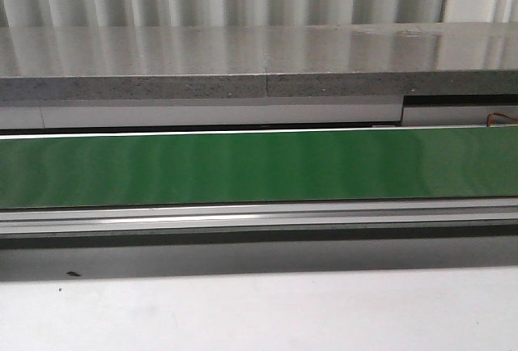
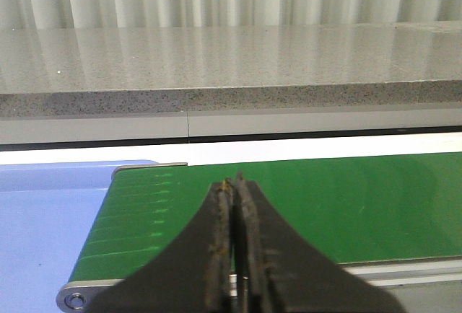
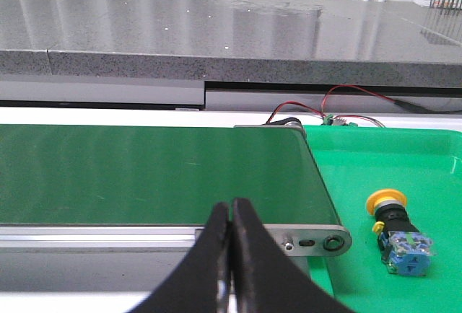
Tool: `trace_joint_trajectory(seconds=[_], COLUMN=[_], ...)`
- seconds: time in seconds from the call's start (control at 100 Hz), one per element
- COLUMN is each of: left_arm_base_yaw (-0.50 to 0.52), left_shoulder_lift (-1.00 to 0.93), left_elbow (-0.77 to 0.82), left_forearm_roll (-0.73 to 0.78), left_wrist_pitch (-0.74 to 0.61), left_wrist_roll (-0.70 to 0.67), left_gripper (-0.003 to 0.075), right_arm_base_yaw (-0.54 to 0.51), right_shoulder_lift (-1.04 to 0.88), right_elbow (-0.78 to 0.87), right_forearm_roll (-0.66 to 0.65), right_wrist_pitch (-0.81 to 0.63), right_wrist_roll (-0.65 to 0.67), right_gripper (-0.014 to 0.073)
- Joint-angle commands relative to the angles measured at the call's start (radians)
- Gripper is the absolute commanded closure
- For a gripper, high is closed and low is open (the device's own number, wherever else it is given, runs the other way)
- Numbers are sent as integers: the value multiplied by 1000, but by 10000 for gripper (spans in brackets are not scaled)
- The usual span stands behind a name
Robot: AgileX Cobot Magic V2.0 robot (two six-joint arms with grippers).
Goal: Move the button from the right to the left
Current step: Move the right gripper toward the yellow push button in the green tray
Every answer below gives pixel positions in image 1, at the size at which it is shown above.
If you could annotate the white cabinet panel under counter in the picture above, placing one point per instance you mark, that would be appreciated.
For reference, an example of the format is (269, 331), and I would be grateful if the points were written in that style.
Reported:
(349, 111)

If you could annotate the grey speckled stone counter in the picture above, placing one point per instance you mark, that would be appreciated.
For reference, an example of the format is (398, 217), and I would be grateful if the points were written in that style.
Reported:
(118, 63)

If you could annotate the green conveyor belt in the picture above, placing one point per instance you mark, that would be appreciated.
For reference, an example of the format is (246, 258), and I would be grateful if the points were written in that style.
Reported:
(127, 169)

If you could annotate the aluminium conveyor frame rail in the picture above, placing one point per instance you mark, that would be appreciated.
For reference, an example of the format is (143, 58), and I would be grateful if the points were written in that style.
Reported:
(441, 212)

